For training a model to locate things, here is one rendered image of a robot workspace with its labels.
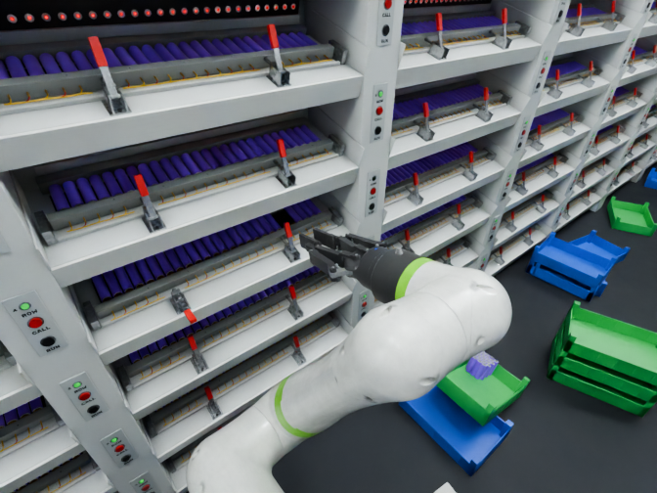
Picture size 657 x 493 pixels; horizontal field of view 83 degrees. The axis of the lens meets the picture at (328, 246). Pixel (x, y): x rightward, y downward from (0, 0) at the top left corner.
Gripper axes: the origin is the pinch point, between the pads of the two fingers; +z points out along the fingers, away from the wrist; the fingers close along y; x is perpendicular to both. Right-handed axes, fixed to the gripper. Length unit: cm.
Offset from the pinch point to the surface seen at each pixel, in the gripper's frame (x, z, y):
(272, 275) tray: -8.7, 9.9, -7.1
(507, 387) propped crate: -82, -9, 65
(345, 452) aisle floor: -79, 9, 4
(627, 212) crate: -76, 13, 243
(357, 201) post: 1.4, 7.9, 17.8
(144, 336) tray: -9.6, 10.3, -35.0
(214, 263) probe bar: -3.1, 15.0, -17.3
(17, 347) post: -1, 8, -51
